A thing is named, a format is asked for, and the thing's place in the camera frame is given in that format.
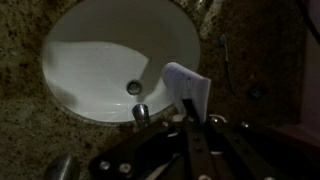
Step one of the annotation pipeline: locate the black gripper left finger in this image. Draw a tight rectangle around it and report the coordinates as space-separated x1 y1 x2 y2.
87 98 216 180

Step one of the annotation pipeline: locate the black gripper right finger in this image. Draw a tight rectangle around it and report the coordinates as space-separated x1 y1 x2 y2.
204 114 320 180

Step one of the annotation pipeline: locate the chrome faucet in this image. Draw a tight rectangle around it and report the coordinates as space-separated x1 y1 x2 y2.
131 103 151 130

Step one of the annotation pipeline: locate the white oval sink basin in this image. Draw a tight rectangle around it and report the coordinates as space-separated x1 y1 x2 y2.
41 0 201 124

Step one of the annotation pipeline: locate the chrome faucet handle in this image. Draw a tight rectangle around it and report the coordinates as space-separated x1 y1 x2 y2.
43 153 81 180

